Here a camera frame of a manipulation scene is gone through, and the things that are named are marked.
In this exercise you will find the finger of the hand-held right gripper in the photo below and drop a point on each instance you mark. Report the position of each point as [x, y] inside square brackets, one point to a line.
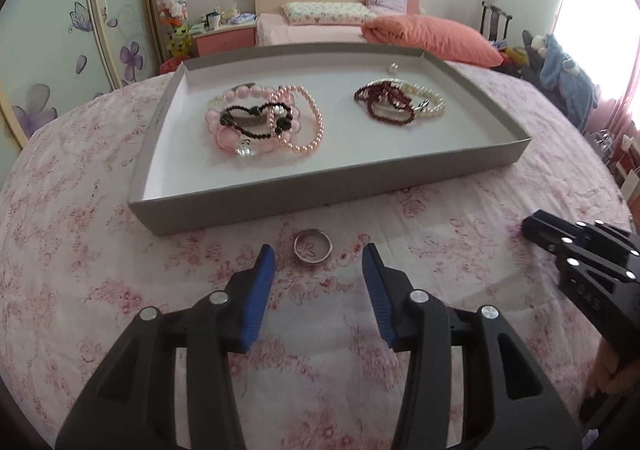
[612, 236]
[590, 255]

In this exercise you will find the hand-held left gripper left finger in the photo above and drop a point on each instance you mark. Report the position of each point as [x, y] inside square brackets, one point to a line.
[260, 300]

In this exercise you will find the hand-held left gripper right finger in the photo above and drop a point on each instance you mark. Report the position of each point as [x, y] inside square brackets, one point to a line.
[377, 300]

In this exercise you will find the grey cardboard tray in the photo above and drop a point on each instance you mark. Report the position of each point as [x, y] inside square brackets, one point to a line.
[375, 155]

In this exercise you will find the thin silver bangle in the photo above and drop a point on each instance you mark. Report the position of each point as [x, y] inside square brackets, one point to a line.
[424, 105]

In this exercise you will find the person's right hand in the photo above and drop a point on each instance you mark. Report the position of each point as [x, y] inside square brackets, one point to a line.
[617, 370]

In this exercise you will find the blue plush toy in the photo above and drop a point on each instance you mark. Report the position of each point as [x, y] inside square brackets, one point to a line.
[565, 75]

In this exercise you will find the dark wooden chair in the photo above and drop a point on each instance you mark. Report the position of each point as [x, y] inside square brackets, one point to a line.
[495, 22]

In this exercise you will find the pink nightstand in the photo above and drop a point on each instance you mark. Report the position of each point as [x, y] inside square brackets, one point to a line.
[225, 42]

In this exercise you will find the orange pillow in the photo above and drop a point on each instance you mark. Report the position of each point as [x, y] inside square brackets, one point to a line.
[435, 37]

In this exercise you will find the pink bed sheet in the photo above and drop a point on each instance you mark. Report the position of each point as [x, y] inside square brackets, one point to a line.
[300, 32]

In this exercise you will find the white mug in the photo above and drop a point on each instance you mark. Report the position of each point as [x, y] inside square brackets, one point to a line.
[213, 21]

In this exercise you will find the floral pillow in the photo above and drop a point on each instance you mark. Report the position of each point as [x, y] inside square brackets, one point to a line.
[325, 12]

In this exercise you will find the clear tube of plush toys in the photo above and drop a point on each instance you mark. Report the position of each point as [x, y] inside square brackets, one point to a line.
[170, 0]

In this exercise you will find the wardrobe with purple flower doors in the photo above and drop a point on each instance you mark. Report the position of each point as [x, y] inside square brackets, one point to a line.
[60, 30]

